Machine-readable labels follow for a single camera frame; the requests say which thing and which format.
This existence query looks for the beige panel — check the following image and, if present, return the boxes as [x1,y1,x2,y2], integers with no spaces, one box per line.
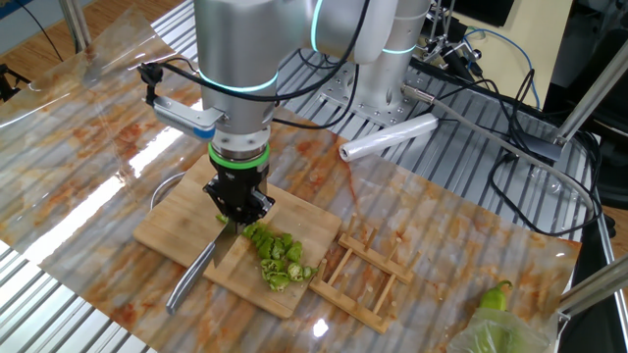
[455,0,574,110]

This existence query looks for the grey cable hose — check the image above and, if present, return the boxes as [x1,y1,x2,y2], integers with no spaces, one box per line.
[400,83,599,213]

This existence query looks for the green pepper with curled stem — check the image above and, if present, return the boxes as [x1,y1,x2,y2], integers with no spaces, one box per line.
[478,278,514,313]

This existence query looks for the aluminium frame pole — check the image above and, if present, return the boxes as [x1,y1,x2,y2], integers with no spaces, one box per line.
[522,38,628,162]
[556,254,628,320]

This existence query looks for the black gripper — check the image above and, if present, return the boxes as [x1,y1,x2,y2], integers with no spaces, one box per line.
[202,165,276,227]

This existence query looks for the silver tripod leg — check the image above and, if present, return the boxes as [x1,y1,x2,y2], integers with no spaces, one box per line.
[58,0,93,53]

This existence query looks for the green pepper inside bag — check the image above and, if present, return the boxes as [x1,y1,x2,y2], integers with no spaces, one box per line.
[468,318,514,353]

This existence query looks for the clear plastic bag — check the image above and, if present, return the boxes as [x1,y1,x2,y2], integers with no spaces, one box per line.
[445,307,553,353]

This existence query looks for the metal clamp stand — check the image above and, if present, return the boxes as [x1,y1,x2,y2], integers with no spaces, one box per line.
[426,0,487,79]

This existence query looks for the white plastic bag roll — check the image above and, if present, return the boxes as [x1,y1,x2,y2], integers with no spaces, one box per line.
[338,113,440,163]

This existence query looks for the wooden peg rack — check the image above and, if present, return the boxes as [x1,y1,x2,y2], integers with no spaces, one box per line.
[308,213,422,335]

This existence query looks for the black camera cable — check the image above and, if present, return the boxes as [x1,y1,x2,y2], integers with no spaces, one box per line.
[135,0,373,131]

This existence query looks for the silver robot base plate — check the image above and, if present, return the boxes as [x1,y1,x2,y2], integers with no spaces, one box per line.
[316,63,428,128]

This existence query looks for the steel kitchen knife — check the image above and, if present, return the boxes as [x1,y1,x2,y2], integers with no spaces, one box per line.
[165,169,271,316]

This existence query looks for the black monitor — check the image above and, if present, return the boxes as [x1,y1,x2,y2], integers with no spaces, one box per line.
[450,0,516,28]

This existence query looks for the wooden cutting board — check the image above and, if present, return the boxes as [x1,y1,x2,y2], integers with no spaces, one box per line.
[132,154,343,321]

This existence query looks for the black tripod part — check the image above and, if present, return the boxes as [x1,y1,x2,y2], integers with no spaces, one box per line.
[0,63,31,103]

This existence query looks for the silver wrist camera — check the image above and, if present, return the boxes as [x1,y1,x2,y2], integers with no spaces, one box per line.
[151,95,228,142]

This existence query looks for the black cable loop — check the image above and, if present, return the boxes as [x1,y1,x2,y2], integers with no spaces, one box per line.
[411,58,604,239]

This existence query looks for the marbled plastic table sheet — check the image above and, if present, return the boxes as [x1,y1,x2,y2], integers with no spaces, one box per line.
[0,7,583,353]

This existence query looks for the blue cable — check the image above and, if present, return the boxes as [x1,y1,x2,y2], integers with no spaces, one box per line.
[463,26,541,110]

